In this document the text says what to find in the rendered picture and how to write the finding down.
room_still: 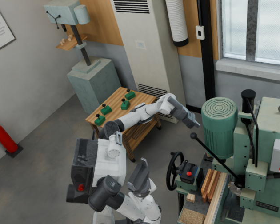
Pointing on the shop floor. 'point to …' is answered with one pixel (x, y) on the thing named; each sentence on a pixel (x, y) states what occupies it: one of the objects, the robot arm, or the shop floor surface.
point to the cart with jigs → (139, 132)
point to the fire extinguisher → (5, 139)
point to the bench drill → (91, 102)
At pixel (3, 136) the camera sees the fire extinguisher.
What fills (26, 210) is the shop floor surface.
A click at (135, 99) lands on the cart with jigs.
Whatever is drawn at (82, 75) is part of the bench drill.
